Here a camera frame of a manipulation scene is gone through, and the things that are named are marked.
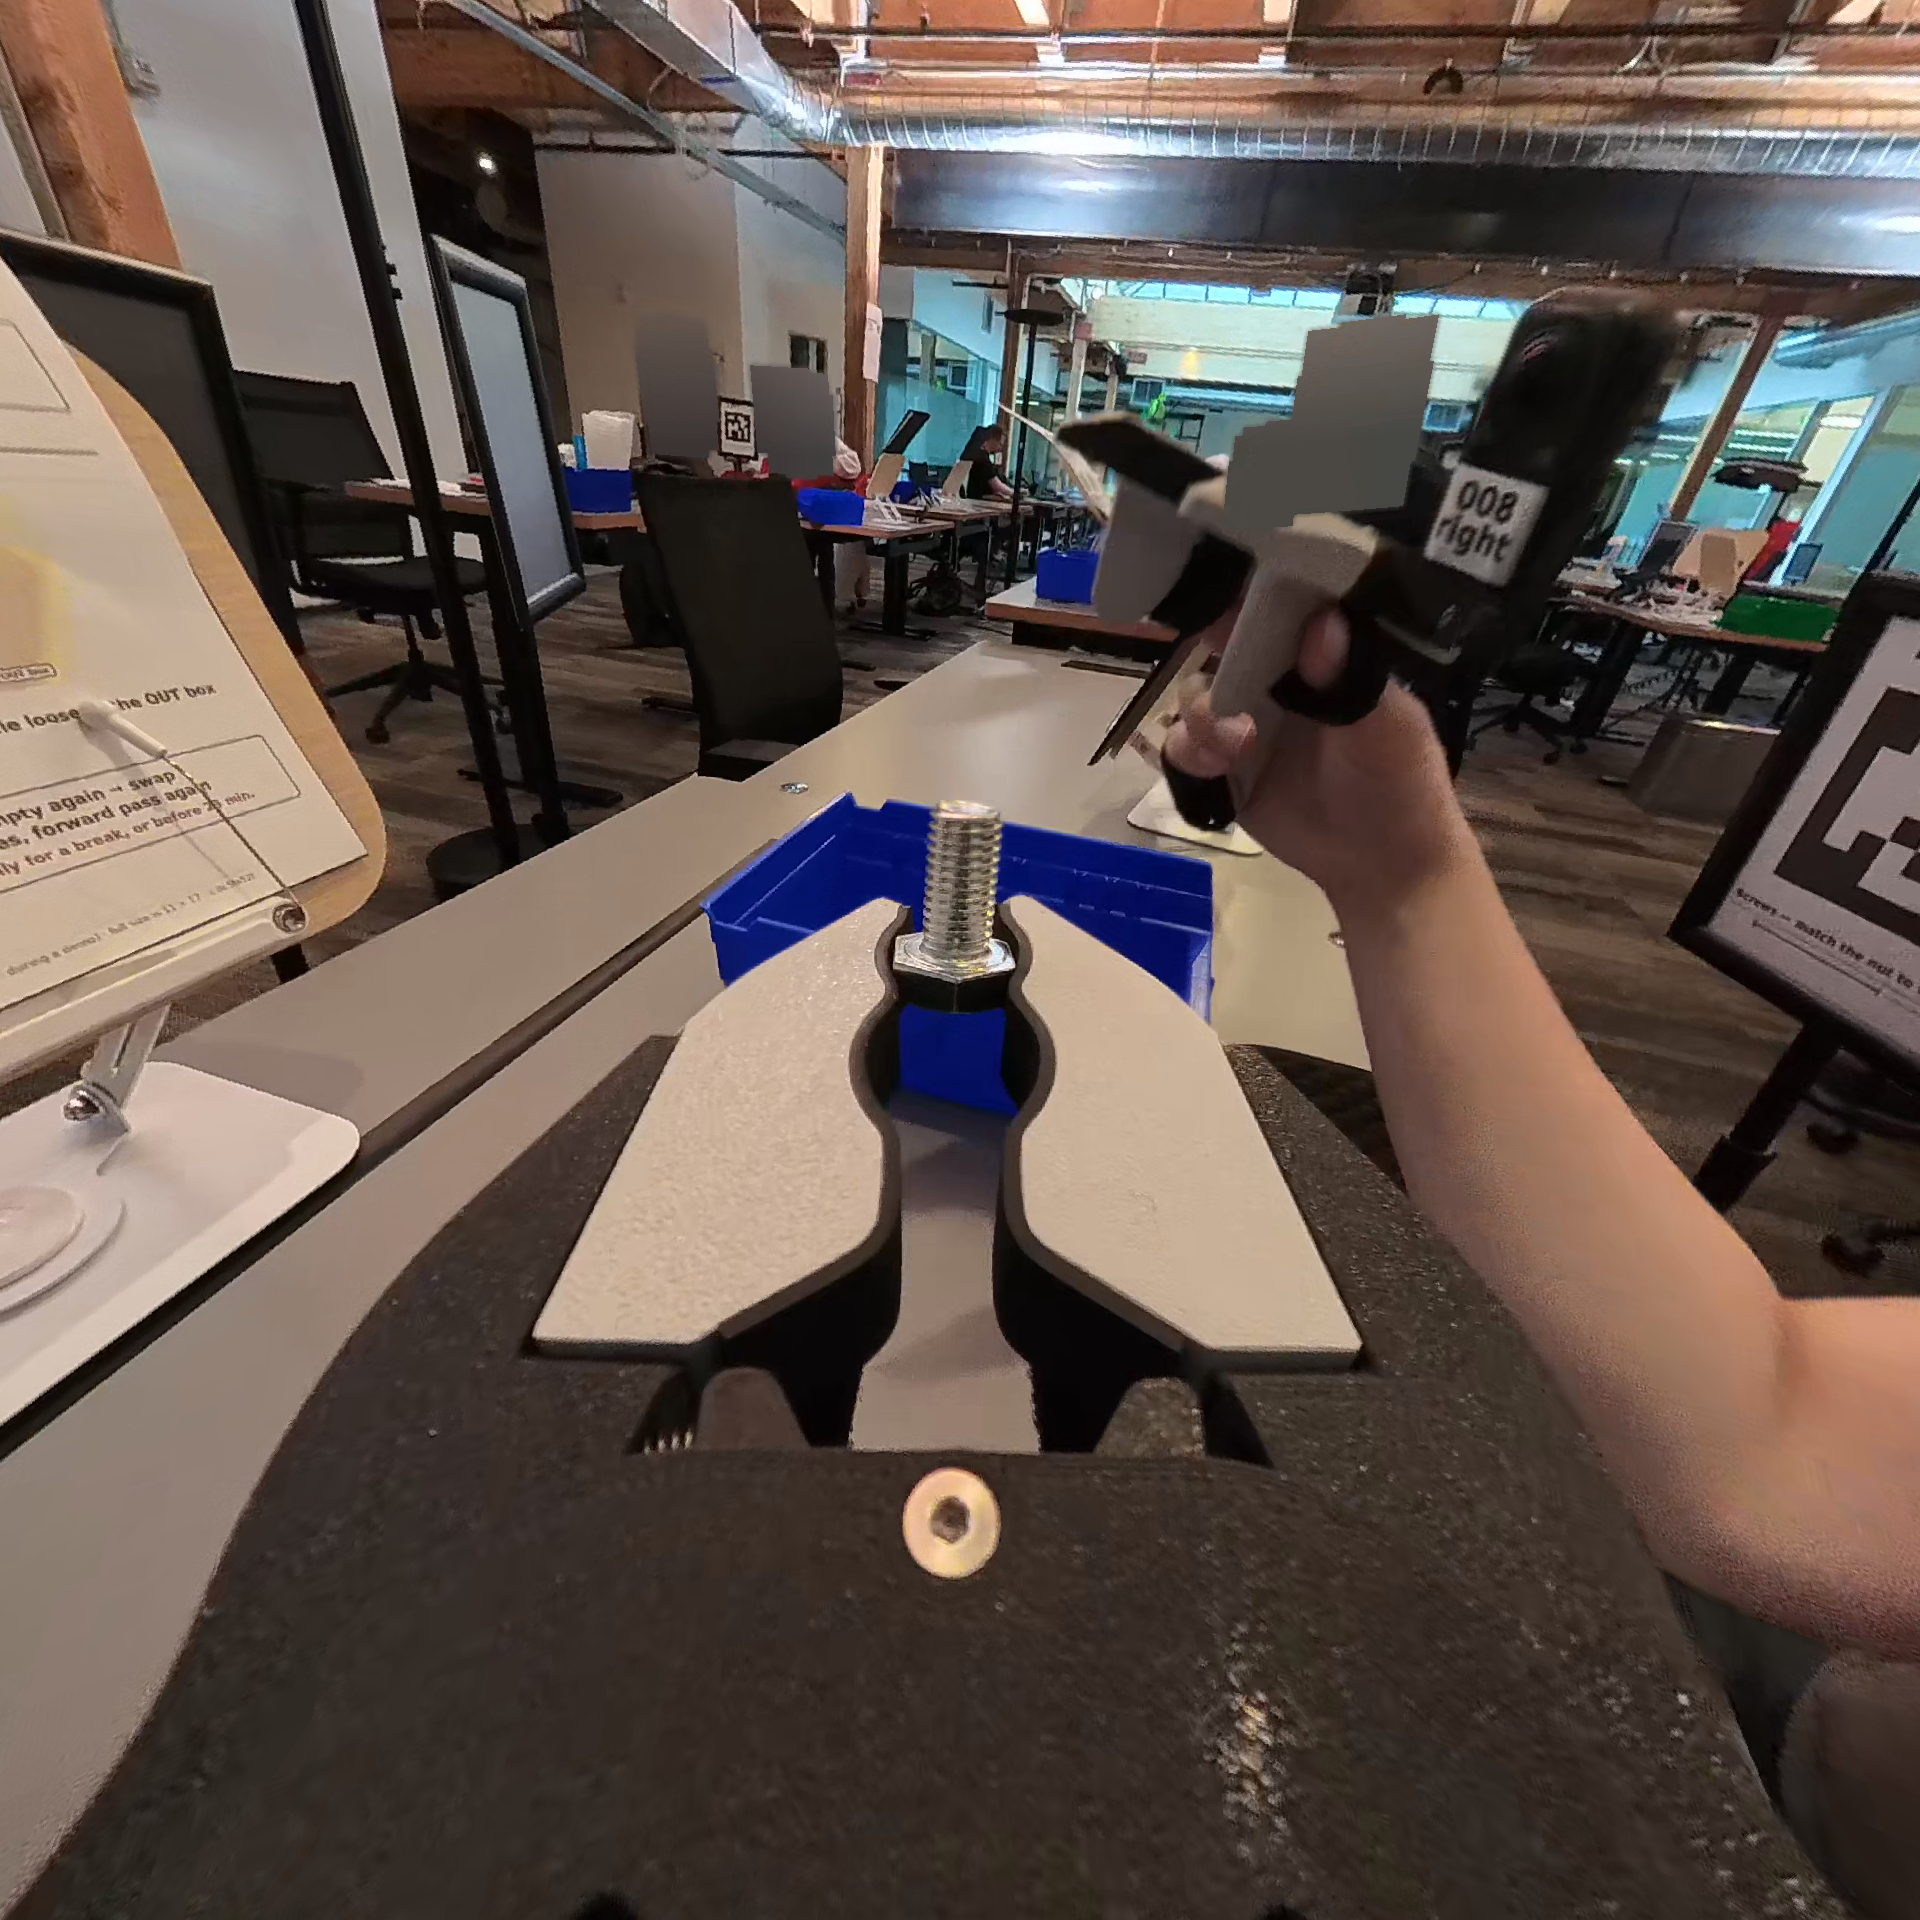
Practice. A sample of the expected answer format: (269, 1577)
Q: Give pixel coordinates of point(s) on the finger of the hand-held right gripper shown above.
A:
(1147, 557)
(1140, 458)

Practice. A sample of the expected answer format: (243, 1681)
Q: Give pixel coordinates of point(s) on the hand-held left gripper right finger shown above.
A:
(1170, 1201)

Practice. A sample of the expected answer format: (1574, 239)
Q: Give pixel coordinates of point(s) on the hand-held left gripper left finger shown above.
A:
(720, 1201)

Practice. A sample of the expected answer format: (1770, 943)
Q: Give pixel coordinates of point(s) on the blue plastic bin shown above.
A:
(1096, 886)

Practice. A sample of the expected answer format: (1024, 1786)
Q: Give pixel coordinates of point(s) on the thick short steel bolt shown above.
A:
(961, 886)

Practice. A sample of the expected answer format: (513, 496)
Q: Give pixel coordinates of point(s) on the person's right forearm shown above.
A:
(1620, 1277)

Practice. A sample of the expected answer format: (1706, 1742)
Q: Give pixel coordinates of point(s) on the person's right hand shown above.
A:
(1334, 796)

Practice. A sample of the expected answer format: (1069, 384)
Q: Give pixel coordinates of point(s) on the small blue bin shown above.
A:
(830, 506)
(1067, 574)
(598, 493)

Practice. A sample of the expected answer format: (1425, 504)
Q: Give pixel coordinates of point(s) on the green bin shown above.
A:
(1779, 616)

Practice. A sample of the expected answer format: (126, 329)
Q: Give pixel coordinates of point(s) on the small tag sign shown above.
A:
(737, 429)

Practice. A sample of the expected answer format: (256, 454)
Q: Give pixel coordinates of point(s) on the black office chair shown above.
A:
(742, 600)
(322, 452)

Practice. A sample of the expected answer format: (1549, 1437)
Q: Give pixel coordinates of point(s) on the tag board on easel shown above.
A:
(1845, 839)

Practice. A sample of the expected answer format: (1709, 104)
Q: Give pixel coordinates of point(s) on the clear acrylic ledge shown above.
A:
(148, 960)

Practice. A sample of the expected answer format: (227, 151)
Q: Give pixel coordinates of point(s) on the printed instruction sheet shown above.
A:
(136, 721)

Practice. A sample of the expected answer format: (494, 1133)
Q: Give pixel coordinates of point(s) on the instruction sheet on stand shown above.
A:
(245, 600)

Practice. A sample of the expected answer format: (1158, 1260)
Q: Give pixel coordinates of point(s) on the black framed board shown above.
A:
(194, 360)

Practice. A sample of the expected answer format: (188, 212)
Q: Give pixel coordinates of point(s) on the wooden post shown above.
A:
(76, 136)

